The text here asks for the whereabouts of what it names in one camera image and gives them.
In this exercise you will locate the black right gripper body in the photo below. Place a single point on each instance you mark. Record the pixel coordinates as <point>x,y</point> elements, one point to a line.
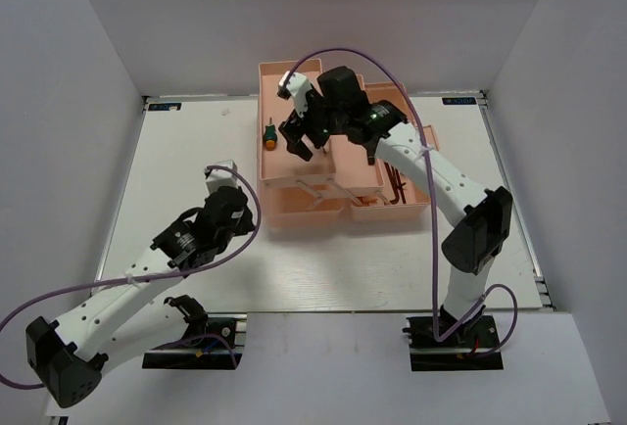
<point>316,114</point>

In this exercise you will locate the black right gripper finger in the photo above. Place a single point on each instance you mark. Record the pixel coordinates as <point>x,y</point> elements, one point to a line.
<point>293,132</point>
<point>319,136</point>

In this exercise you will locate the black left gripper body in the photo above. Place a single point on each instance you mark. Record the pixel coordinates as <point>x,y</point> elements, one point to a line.
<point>244,225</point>

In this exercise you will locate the green orange stubby screwdriver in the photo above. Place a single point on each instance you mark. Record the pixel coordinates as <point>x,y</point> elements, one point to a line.
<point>270,136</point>

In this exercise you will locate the pink plastic toolbox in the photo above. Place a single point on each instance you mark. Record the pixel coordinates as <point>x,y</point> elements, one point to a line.
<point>338,179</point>

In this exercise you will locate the large brown hex key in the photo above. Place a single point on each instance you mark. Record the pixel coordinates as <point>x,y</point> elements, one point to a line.
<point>393,185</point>

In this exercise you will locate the small brown hex key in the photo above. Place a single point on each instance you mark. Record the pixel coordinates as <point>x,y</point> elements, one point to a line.
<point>398,186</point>

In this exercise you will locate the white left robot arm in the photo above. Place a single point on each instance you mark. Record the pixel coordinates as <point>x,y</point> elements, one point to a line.
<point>132,315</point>

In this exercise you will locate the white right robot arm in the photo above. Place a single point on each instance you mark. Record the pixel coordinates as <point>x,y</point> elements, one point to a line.
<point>479,217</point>

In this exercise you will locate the white front cover board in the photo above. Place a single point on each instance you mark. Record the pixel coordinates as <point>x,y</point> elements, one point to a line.
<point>355,369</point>

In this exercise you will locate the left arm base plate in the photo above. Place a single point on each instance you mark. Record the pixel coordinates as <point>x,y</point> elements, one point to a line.
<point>219,345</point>

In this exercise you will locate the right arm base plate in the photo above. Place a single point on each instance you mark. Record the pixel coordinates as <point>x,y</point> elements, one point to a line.
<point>472,351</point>

